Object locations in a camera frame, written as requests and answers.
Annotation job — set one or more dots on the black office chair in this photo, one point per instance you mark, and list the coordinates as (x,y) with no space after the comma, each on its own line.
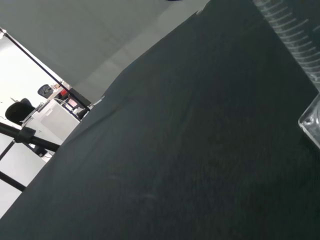
(17,112)

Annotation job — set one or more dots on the white cabinet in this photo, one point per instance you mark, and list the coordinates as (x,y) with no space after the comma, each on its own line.
(56,120)

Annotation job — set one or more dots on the black bench cloth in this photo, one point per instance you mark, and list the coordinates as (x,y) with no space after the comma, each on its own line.
(175,150)

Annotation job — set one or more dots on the black tripod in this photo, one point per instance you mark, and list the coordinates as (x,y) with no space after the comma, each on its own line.
(27,136)

